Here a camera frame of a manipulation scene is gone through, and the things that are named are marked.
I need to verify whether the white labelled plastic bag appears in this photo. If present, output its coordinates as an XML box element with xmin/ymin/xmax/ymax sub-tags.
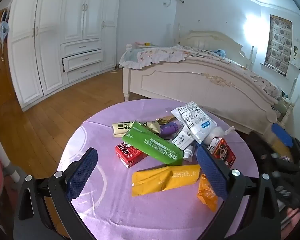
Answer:
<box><xmin>170</xmin><ymin>102</ymin><xmax>218</xmax><ymax>145</ymax></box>

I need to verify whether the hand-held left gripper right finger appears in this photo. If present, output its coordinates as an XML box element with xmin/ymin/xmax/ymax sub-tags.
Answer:
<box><xmin>196</xmin><ymin>146</ymin><xmax>282</xmax><ymax>240</ymax></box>

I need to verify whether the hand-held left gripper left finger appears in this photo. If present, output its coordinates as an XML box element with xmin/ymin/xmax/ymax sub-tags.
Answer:
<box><xmin>13</xmin><ymin>147</ymin><xmax>99</xmax><ymax>240</ymax></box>

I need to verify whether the white floor lamp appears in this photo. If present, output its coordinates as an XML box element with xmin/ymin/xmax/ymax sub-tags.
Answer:
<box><xmin>242</xmin><ymin>15</ymin><xmax>262</xmax><ymax>69</ymax></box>

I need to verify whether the orange snack packet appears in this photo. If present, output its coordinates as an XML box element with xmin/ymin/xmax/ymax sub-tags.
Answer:
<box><xmin>197</xmin><ymin>174</ymin><xmax>218</xmax><ymax>212</ymax></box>

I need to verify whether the red and black carton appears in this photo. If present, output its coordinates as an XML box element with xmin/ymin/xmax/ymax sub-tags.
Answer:
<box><xmin>207</xmin><ymin>136</ymin><xmax>237</xmax><ymax>169</ymax></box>

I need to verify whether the white wardrobe drawer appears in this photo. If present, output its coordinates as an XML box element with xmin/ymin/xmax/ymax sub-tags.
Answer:
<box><xmin>62</xmin><ymin>50</ymin><xmax>103</xmax><ymax>72</ymax></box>
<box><xmin>66</xmin><ymin>64</ymin><xmax>103</xmax><ymax>83</ymax></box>
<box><xmin>60</xmin><ymin>39</ymin><xmax>102</xmax><ymax>57</ymax></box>

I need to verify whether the floral blanket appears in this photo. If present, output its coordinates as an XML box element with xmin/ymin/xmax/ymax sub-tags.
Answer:
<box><xmin>119</xmin><ymin>45</ymin><xmax>282</xmax><ymax>99</ymax></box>

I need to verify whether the small white box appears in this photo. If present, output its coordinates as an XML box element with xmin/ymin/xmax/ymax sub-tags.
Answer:
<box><xmin>172</xmin><ymin>127</ymin><xmax>193</xmax><ymax>151</ymax></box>

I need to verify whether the red snack box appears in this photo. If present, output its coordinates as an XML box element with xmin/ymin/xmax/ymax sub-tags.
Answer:
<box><xmin>115</xmin><ymin>141</ymin><xmax>148</xmax><ymax>168</ymax></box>

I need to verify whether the wooden door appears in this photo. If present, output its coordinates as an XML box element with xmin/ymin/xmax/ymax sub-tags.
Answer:
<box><xmin>0</xmin><ymin>11</ymin><xmax>23</xmax><ymax>110</ymax></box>

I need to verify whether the small purple bottle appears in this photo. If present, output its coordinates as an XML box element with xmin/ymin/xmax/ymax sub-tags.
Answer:
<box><xmin>160</xmin><ymin>123</ymin><xmax>178</xmax><ymax>135</ymax></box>

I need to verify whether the green cushion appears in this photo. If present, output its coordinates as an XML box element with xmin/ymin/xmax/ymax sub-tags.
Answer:
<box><xmin>275</xmin><ymin>102</ymin><xmax>290</xmax><ymax>117</ymax></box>

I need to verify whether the small white spray bottle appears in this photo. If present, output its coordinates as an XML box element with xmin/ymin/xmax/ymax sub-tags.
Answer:
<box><xmin>183</xmin><ymin>142</ymin><xmax>197</xmax><ymax>162</ymax></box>

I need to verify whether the cream packet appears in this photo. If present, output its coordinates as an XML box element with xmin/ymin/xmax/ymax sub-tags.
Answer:
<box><xmin>112</xmin><ymin>121</ymin><xmax>135</xmax><ymax>137</ymax></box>

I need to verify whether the pale yellow snack bag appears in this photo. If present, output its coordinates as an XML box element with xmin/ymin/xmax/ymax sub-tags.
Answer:
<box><xmin>137</xmin><ymin>120</ymin><xmax>161</xmax><ymax>135</ymax></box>

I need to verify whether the gold wrapper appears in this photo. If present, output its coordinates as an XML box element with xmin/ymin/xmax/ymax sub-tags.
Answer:
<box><xmin>155</xmin><ymin>115</ymin><xmax>175</xmax><ymax>125</ymax></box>

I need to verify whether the patterned roller blind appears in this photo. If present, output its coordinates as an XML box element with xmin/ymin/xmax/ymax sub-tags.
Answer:
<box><xmin>264</xmin><ymin>14</ymin><xmax>293</xmax><ymax>77</ymax></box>

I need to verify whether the black trash bin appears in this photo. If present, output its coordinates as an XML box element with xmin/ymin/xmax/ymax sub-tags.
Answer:
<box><xmin>261</xmin><ymin>164</ymin><xmax>300</xmax><ymax>207</ymax></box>

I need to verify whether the yellow packet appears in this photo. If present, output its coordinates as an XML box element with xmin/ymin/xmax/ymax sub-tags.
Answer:
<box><xmin>132</xmin><ymin>164</ymin><xmax>201</xmax><ymax>197</ymax></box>

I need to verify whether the purple tablecloth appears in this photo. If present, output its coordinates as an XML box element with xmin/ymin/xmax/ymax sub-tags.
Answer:
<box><xmin>57</xmin><ymin>99</ymin><xmax>260</xmax><ymax>240</ymax></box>

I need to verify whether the green snack packet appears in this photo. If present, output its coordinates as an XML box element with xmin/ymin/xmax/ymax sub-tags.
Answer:
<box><xmin>122</xmin><ymin>121</ymin><xmax>184</xmax><ymax>166</ymax></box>

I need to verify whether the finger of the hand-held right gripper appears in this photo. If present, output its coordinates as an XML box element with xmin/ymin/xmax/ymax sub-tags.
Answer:
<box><xmin>270</xmin><ymin>123</ymin><xmax>300</xmax><ymax>153</ymax></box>

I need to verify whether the blue face mask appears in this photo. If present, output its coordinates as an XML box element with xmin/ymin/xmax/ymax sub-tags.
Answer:
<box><xmin>0</xmin><ymin>21</ymin><xmax>10</xmax><ymax>42</ymax></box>

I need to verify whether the white metal pole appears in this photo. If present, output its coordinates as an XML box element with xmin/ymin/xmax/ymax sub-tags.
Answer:
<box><xmin>0</xmin><ymin>112</ymin><xmax>23</xmax><ymax>183</ymax></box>

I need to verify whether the cream wooden bed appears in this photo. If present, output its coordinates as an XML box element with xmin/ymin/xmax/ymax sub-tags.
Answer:
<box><xmin>122</xmin><ymin>30</ymin><xmax>294</xmax><ymax>135</ymax></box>

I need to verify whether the white wardrobe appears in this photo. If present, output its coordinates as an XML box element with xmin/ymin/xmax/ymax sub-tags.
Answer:
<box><xmin>7</xmin><ymin>0</ymin><xmax>123</xmax><ymax>112</ymax></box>

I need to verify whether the wall poster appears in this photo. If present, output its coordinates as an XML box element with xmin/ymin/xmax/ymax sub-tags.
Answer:
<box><xmin>291</xmin><ymin>39</ymin><xmax>300</xmax><ymax>69</ymax></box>

